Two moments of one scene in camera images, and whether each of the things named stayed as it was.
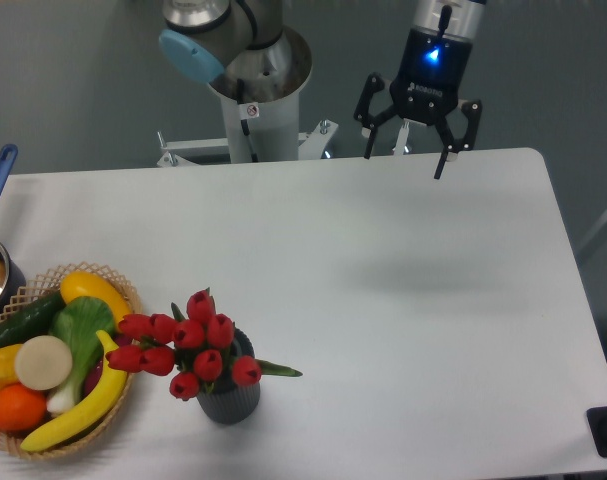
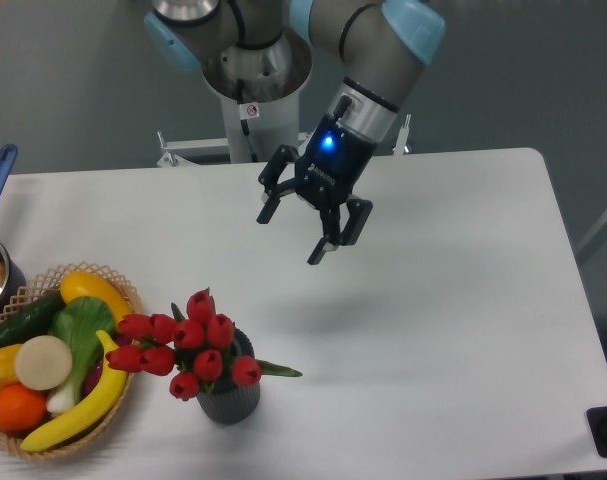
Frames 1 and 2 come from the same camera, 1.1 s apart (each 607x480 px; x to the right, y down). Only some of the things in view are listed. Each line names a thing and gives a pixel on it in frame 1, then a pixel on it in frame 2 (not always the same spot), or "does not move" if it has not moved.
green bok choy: x=78 y=322 does not move
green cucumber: x=33 y=321 does not move
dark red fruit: x=97 y=373 does not move
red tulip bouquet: x=201 y=345 does not move
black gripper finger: x=373 y=84 to x=269 y=181
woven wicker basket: x=16 y=301 does not move
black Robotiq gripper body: x=432 y=78 to x=333 y=159
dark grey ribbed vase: x=225 y=401 does not move
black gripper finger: x=474 y=110 to x=359 y=210
